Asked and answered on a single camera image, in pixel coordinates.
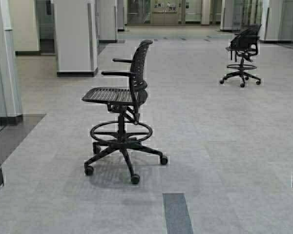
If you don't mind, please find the black near office chair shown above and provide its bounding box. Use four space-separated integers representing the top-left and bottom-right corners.
82 39 168 184

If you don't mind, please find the black office chair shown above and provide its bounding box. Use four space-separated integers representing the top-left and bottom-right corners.
219 24 261 88
82 39 168 184

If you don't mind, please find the far double door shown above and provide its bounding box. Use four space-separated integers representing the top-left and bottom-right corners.
150 0 180 25

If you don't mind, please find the black far office chair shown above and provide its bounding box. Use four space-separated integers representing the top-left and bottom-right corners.
219 24 261 88

